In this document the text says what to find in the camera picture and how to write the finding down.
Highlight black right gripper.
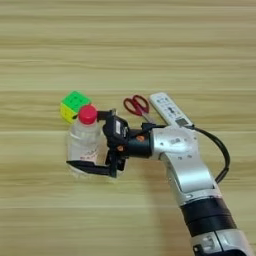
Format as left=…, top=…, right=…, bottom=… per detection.
left=65, top=108, right=155, bottom=179

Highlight clear bottle with red cap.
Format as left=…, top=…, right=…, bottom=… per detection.
left=65, top=104, right=105, bottom=177

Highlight multicoloured puzzle cube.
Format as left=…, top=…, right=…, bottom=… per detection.
left=59, top=90, right=93, bottom=125

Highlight white remote control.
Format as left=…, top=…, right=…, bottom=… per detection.
left=148, top=92, right=195, bottom=129

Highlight black box with white label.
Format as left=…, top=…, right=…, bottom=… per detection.
left=102, top=114, right=131, bottom=148

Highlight red handled scissors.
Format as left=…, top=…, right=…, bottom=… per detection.
left=122, top=94, right=158, bottom=125

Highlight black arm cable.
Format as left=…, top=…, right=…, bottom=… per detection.
left=192, top=125, right=231, bottom=185

